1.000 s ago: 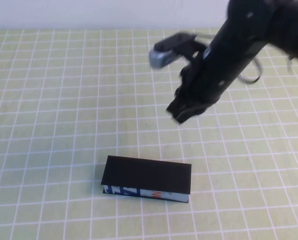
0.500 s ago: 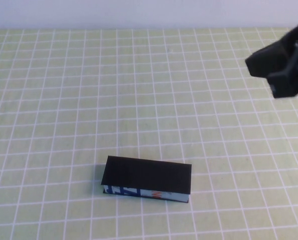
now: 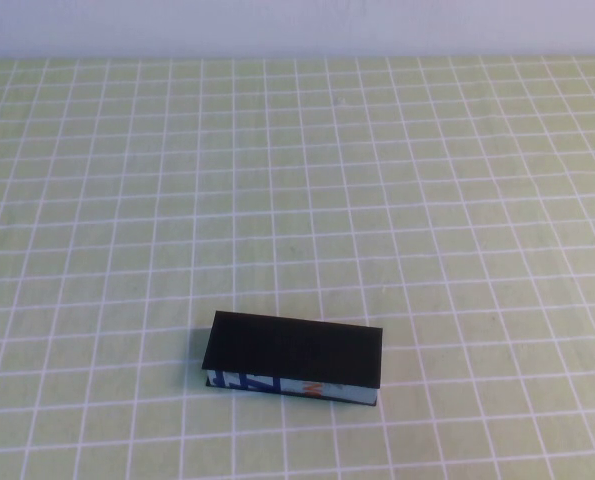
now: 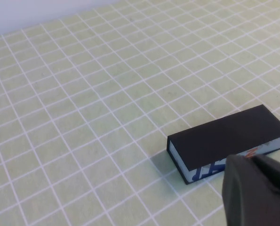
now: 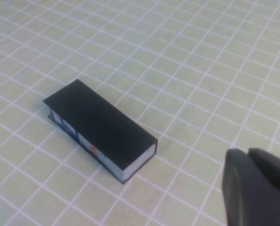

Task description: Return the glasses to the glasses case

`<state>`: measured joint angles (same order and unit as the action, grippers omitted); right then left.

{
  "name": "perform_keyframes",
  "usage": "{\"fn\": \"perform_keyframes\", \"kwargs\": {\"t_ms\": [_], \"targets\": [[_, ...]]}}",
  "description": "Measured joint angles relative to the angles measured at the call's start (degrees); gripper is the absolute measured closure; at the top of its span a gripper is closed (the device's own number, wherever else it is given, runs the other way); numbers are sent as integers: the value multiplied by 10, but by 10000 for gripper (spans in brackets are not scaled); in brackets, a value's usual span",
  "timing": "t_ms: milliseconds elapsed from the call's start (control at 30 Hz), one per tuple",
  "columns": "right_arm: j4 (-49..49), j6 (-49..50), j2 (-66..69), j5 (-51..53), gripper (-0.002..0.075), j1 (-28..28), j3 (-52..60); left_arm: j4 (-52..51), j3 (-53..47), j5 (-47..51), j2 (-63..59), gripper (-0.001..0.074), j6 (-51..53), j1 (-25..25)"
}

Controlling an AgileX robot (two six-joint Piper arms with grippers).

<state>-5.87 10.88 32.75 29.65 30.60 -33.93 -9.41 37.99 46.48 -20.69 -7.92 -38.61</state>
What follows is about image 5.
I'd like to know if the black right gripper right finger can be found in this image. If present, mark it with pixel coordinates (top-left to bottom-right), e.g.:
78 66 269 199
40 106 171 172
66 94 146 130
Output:
247 147 280 193

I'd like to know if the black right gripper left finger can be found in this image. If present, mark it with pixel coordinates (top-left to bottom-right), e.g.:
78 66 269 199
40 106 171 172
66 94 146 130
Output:
221 147 280 226

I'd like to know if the black printed glasses case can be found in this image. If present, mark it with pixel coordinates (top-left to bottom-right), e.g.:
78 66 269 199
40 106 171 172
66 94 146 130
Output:
42 79 158 184

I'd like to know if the green checked tablecloth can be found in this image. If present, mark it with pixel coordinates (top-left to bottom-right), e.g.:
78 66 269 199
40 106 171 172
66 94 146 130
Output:
0 0 280 226

